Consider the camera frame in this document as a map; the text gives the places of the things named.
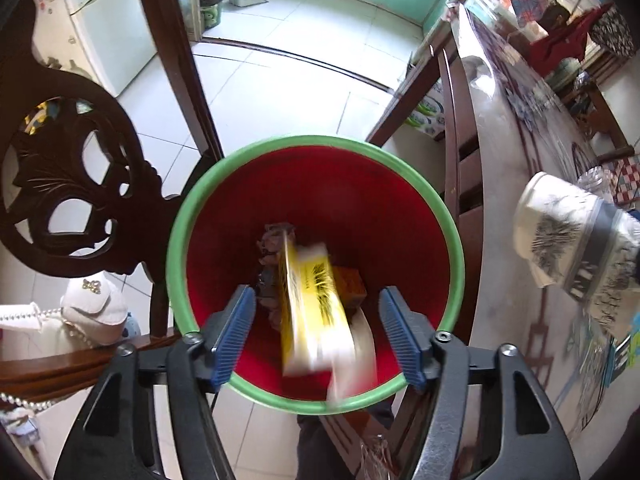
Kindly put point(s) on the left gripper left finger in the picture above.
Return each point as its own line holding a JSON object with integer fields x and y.
{"x": 115, "y": 433}

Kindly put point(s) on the white refrigerator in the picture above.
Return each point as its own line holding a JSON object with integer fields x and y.
{"x": 106, "y": 41}

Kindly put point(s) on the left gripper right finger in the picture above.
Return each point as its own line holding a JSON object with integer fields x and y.
{"x": 520, "y": 435}

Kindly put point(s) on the white printed snack bag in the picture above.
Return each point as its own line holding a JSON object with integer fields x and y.
{"x": 588, "y": 247}

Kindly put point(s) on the white pearl handbag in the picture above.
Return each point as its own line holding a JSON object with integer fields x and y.
{"x": 60, "y": 358}

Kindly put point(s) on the floral patterned tablecloth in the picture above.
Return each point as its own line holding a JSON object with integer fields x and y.
{"x": 523, "y": 128}

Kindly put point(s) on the red hanging garment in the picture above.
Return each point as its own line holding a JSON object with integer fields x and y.
{"x": 567, "y": 41}

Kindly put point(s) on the yellow snack box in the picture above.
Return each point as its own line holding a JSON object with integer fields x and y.
{"x": 317, "y": 333}

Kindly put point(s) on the small black kitchen bin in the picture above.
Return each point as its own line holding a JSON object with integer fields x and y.
{"x": 210, "y": 13}

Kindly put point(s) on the white cap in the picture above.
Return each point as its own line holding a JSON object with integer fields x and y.
{"x": 96, "y": 307}

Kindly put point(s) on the black white patterned bag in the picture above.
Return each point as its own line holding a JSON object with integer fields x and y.
{"x": 612, "y": 33}

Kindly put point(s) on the red bin with green rim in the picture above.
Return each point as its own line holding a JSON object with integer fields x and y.
{"x": 375, "y": 214}

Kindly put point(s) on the dark carved wooden chair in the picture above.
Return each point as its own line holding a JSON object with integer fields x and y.
{"x": 87, "y": 199}

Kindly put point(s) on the clear plastic water bottle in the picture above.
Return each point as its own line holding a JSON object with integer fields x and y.
{"x": 598, "y": 181}

